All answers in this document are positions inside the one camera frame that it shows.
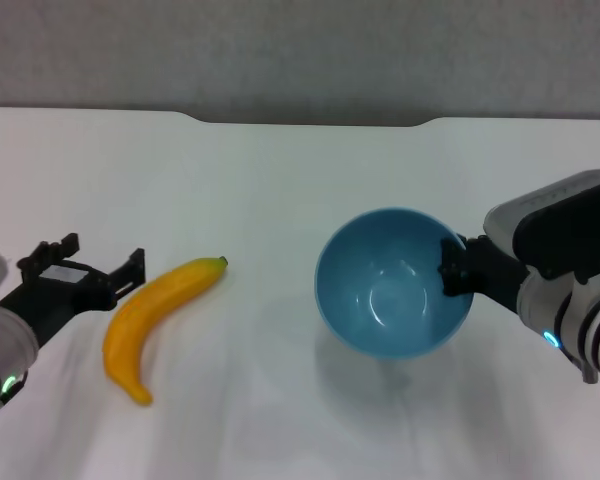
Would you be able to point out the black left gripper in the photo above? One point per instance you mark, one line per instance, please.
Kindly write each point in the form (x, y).
(60, 295)

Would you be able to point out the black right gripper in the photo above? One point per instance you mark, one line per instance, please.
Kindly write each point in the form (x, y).
(497, 277)

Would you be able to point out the yellow banana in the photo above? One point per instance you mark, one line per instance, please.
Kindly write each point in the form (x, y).
(130, 320)

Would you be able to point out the blue bowl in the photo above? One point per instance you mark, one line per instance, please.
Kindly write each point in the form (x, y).
(380, 300)

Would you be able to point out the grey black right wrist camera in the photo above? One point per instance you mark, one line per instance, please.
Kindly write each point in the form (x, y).
(555, 225)

